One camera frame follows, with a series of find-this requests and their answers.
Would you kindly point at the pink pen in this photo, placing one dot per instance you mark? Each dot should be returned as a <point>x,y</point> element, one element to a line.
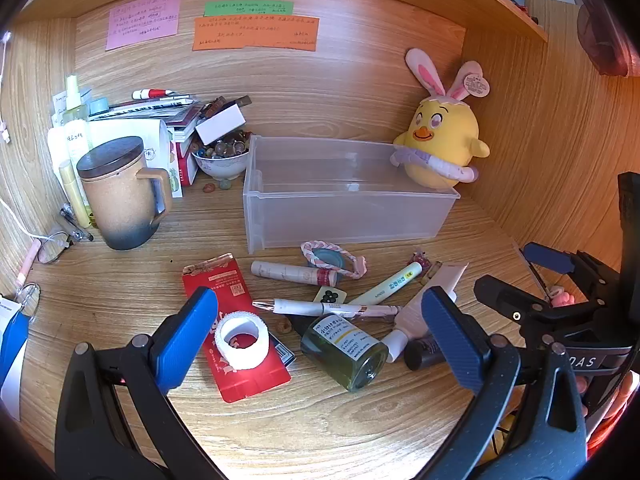
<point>30,262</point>

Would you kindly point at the brown ceramic mug with lid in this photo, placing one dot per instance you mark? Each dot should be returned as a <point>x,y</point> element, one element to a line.
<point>120,200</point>

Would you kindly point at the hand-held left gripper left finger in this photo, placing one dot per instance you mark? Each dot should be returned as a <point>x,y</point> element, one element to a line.
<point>187,330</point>

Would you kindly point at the eyeglasses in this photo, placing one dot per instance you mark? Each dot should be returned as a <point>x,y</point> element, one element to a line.
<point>50,250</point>

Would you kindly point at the red envelope packet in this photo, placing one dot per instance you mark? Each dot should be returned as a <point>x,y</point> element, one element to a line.
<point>220,280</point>

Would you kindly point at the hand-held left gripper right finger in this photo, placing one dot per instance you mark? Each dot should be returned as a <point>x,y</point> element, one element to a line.
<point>450,330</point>

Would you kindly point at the light green tube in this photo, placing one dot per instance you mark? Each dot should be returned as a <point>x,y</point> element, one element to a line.
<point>390,285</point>

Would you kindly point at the black pens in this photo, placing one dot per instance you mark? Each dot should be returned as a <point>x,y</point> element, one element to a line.
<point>75,225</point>

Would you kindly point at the white cream tube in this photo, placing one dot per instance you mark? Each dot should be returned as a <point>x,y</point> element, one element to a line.
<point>412,317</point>

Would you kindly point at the green glass bottle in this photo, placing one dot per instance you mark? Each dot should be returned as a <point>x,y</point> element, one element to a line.
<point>340,360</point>

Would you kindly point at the white cosmetic box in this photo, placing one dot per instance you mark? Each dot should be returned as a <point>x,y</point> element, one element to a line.
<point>56,135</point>

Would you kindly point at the person's right hand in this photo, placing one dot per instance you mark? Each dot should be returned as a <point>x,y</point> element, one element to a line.
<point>581,387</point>

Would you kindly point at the pink sticky note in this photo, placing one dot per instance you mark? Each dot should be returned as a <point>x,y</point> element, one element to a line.
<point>142,20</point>

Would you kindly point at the white bowl of glass marbles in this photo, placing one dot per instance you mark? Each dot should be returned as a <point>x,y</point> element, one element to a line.
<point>220,166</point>

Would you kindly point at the blue tape roll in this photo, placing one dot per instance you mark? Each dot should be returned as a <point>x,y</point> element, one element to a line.
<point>336,260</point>

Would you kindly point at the green sticky note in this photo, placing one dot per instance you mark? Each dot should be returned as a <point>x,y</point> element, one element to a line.
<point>247,8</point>

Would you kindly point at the dark flat metal tool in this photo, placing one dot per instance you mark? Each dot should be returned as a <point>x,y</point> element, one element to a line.
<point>242,101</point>

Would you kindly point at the blue staple box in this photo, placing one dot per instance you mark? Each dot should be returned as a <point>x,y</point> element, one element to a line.
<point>284,355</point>

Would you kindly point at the white tape roll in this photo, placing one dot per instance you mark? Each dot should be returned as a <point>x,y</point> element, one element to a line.
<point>260,347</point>

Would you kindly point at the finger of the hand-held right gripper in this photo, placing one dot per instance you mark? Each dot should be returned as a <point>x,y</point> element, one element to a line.
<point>547,257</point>
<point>505,300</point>

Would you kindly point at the red and white carton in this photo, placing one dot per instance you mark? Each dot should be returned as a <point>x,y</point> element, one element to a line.
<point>187,165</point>

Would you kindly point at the small pink charm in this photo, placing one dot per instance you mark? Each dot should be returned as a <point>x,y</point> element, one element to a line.
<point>421,259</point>

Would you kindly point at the yellow chick plush toy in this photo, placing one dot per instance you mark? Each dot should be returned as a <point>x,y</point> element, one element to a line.
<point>440,145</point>

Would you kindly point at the pale yellow tube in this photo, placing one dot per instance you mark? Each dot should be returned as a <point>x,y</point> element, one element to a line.
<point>72,185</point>

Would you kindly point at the clear plastic storage box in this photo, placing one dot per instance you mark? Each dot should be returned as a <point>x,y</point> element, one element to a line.
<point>325,210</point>

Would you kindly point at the white pen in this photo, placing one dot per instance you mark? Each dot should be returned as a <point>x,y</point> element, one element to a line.
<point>295,305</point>

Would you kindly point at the orange sticky note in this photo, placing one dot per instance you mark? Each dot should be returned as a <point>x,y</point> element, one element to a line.
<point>255,34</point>

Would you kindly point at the red and white marker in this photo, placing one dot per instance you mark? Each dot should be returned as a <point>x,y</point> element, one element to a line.
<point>152,93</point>

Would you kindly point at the white rectangular box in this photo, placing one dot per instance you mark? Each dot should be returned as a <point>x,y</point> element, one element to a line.
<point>220,125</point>

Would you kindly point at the mahjong tile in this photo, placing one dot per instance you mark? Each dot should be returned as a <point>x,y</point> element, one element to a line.
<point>330,296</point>

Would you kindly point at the beige lipstick tube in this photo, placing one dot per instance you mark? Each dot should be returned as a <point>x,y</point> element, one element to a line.
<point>280,271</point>

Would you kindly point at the dark red cloth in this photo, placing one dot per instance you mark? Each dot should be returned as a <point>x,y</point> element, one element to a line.
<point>600,30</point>

